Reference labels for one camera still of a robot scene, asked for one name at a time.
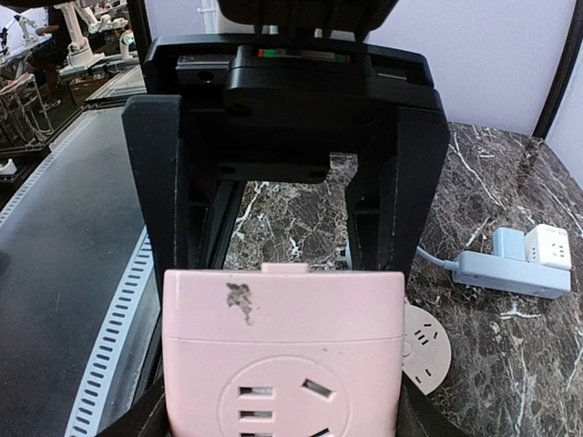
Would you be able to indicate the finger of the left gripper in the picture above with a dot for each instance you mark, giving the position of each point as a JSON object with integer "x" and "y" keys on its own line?
{"x": 174, "y": 178}
{"x": 389, "y": 197}

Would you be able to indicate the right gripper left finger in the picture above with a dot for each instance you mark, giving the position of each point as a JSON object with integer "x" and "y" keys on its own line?
{"x": 148, "y": 417}

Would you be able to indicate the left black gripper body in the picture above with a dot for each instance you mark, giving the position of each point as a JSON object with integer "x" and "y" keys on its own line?
{"x": 263, "y": 107}

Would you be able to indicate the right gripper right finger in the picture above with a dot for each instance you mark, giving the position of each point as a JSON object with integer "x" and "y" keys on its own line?
{"x": 418, "y": 417}

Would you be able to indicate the pink round power strip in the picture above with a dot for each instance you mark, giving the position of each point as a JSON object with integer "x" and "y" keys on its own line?
{"x": 427, "y": 349}

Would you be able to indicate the blue cube plug adapter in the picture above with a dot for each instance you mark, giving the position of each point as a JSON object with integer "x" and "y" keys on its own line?
{"x": 509, "y": 244}

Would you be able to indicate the blue power strip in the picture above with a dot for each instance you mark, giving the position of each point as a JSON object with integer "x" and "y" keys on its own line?
{"x": 492, "y": 272}

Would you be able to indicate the pink cube socket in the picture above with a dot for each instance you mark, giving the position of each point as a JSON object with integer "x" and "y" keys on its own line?
{"x": 282, "y": 351}

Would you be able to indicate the white cube socket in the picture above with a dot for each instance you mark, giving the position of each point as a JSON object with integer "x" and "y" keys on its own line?
{"x": 548, "y": 246}

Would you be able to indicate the black front table rail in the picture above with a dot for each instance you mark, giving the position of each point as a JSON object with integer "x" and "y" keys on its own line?
{"x": 212, "y": 238}

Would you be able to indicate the grey slotted cable duct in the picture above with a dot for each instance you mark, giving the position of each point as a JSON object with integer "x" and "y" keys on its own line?
{"x": 67, "y": 239}

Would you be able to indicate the left black frame post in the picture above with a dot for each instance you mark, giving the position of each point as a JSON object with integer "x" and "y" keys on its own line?
{"x": 564, "y": 71}

